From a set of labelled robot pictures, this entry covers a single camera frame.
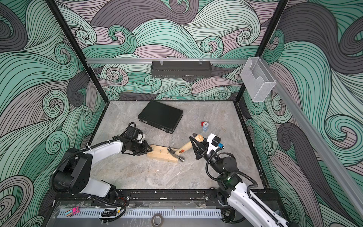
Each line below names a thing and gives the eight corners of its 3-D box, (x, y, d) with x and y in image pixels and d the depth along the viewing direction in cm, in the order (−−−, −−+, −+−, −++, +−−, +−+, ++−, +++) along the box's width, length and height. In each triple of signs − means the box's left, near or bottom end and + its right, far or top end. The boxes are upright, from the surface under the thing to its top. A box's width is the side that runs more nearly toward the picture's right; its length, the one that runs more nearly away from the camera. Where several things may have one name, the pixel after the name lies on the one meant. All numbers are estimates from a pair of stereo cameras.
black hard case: (138, 120, 109) (136, 116, 105) (153, 103, 121) (152, 99, 117) (171, 134, 100) (170, 130, 96) (183, 114, 113) (183, 110, 109)
